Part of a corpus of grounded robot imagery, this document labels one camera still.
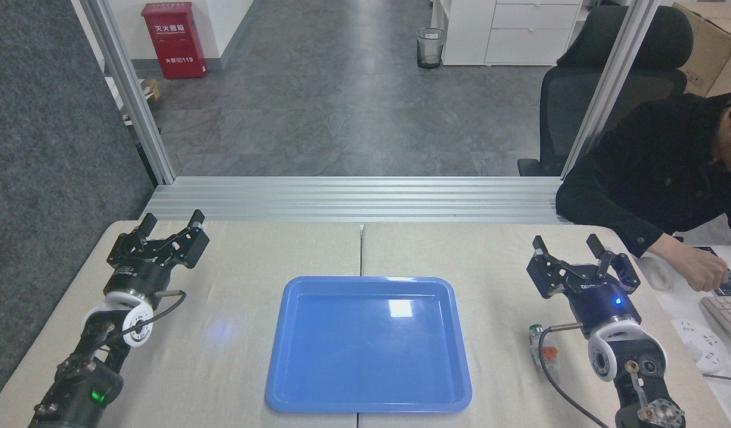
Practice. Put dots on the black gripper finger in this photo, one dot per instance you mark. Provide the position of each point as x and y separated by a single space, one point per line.
616 267
130 245
184 242
552 273

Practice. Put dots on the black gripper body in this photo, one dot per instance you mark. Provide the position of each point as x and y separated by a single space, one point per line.
603 306
140 278

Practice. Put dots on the blue plastic tray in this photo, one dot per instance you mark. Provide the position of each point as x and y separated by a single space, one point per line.
368 345

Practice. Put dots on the person's hand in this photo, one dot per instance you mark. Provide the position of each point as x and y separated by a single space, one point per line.
695 267

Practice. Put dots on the white computer mouse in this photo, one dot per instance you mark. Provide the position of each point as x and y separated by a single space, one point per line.
658 274

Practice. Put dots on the white power strip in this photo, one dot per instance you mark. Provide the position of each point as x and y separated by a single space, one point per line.
701 345

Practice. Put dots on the person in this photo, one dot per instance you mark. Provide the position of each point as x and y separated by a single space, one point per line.
651 166

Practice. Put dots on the grey felt partition panel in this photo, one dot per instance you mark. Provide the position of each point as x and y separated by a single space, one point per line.
50 166

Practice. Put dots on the small wooden block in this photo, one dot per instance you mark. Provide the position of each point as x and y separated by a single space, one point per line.
152 89

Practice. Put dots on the black office chair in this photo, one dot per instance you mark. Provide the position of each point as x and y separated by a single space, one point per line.
579 101

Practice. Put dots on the red fire extinguisher box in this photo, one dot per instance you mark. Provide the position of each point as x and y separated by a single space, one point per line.
173 40

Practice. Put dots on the brown cardboard box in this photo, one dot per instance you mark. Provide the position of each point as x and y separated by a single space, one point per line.
716 47

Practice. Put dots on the white drawer cabinet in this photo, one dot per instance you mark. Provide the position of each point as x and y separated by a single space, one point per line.
520 32

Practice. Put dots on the grey waste bin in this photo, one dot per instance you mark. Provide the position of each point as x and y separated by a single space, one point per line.
430 49

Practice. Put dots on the silver aluminium post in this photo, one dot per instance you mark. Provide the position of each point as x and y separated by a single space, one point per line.
609 89
130 89

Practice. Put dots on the silver aluminium rail frame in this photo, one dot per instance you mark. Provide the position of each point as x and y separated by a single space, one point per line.
353 199

